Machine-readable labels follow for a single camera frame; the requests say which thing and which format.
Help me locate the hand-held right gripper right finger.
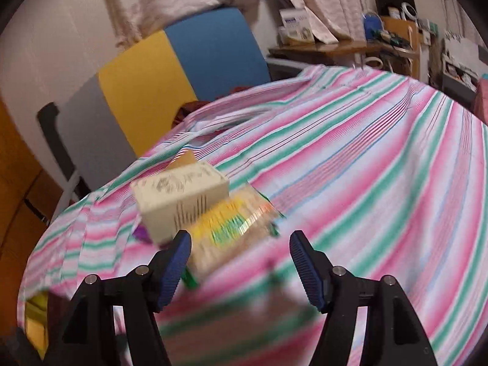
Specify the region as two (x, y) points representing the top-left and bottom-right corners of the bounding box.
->
(289, 231), (437, 366)

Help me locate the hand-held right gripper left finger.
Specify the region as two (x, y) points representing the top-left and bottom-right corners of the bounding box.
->
(53, 231), (192, 366)

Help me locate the green marker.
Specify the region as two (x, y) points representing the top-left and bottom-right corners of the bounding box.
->
(182, 267), (201, 289)

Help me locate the purple packet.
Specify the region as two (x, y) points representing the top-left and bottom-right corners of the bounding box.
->
(133, 224), (154, 244)

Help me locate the clear packet yellow green print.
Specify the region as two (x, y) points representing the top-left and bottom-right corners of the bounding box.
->
(188, 184), (276, 277)

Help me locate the white box with barcode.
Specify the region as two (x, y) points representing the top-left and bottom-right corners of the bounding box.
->
(131, 160), (230, 245)

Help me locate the pink green striped cloth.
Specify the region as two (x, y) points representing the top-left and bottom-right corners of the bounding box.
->
(17, 65), (488, 366)

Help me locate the red brown cloth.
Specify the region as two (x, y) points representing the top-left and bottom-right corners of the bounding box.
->
(171, 100), (212, 127)

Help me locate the wooden wardrobe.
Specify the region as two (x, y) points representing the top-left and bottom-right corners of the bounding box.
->
(0, 97), (63, 245)

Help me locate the grey yellow blue chair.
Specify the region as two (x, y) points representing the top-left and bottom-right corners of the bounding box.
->
(37, 7), (272, 203)

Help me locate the wooden desk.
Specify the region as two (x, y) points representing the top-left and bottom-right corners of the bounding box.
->
(267, 40), (420, 82)

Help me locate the white blue carton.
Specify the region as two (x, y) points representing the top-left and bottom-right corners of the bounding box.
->
(278, 7), (316, 45)

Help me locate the blue container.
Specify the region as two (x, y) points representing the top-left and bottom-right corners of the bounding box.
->
(363, 13), (382, 40)

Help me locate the grey storage rack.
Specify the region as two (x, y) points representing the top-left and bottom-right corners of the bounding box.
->
(441, 37), (482, 98)

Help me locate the pink white striped curtain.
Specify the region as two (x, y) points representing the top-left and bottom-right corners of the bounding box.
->
(271, 0), (367, 44)

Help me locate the black bag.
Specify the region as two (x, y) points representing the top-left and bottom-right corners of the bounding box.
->
(373, 0), (417, 20)

